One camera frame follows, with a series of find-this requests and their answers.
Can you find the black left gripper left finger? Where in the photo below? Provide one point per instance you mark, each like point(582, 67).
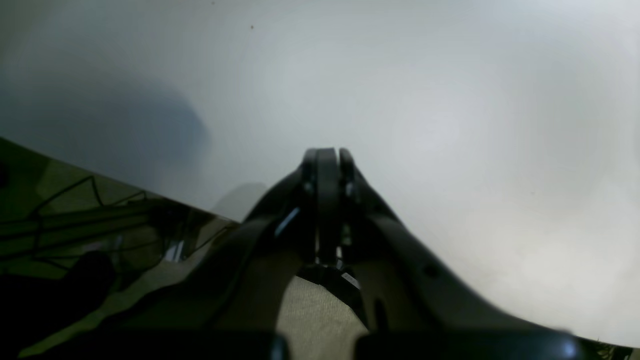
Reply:
point(228, 307)

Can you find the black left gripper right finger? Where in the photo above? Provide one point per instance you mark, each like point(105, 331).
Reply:
point(417, 308)

